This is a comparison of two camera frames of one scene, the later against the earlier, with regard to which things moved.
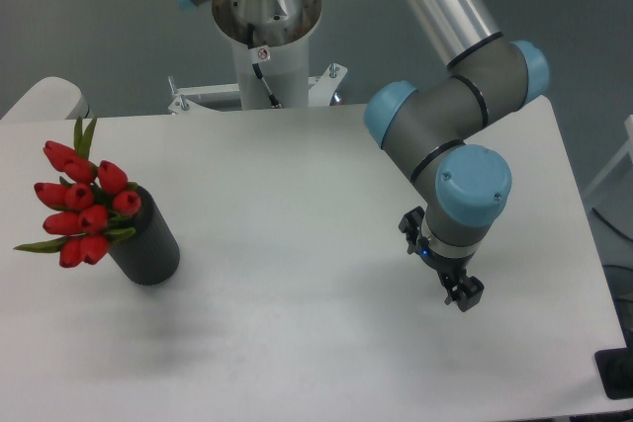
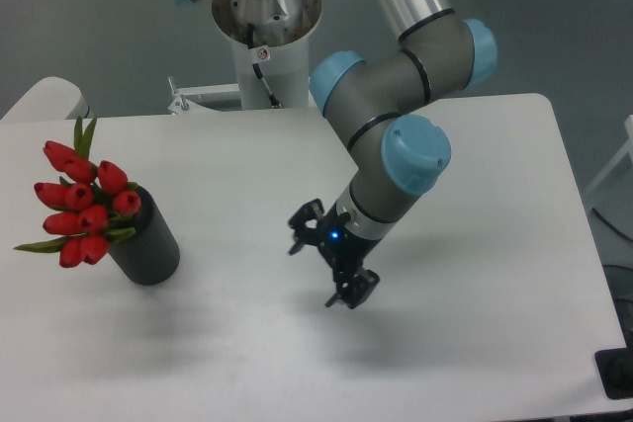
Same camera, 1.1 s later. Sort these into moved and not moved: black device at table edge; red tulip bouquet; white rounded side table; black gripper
Moved: black gripper
Not moved: black device at table edge; red tulip bouquet; white rounded side table
